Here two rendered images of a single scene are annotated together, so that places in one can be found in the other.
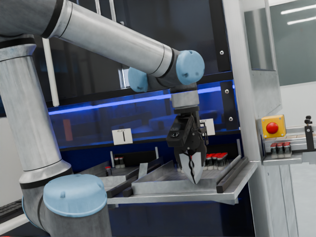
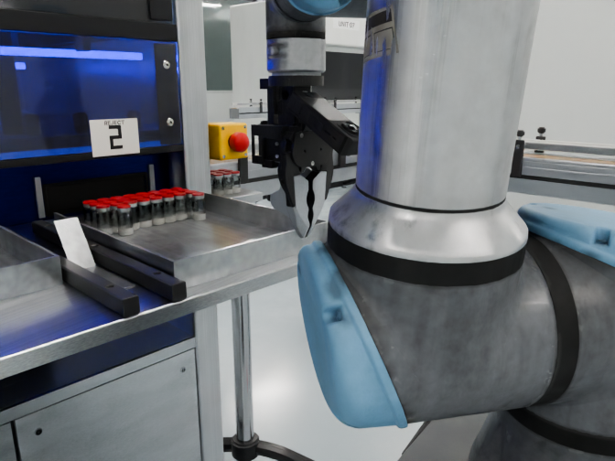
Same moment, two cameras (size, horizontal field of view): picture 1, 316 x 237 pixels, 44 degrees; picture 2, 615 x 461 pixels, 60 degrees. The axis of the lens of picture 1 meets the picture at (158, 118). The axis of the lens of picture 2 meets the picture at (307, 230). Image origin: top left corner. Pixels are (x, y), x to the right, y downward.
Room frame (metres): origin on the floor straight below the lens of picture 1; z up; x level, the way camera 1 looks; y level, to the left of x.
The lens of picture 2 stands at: (0.83, 0.58, 1.10)
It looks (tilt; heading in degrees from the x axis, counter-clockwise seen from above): 15 degrees down; 291
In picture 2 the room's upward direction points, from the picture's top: straight up
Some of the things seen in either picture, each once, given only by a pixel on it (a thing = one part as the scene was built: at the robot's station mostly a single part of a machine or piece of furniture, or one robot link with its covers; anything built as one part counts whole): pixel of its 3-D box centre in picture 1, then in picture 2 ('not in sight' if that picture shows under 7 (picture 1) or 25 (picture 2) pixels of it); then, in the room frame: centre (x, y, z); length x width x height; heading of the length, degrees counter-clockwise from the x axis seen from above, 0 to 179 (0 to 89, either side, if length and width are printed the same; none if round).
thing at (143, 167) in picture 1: (136, 176); (92, 251); (1.29, 0.10, 0.91); 0.14 x 0.03 x 0.06; 157
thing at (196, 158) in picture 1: (200, 165); (303, 200); (1.10, -0.10, 0.95); 0.06 x 0.03 x 0.09; 157
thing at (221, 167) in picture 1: (220, 163); (199, 206); (1.32, -0.19, 0.90); 0.02 x 0.02 x 0.05
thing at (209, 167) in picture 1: (200, 163); (150, 211); (1.37, -0.12, 0.90); 0.18 x 0.02 x 0.05; 66
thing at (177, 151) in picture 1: (183, 152); (294, 172); (1.09, -0.06, 1.00); 0.05 x 0.02 x 0.09; 67
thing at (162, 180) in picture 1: (191, 172); (188, 228); (1.27, -0.08, 0.90); 0.34 x 0.26 x 0.04; 156
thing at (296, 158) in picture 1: (283, 158); (220, 196); (1.42, -0.43, 0.87); 0.14 x 0.13 x 0.02; 157
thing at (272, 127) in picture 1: (272, 128); (238, 142); (1.35, -0.38, 0.99); 0.04 x 0.04 x 0.04; 67
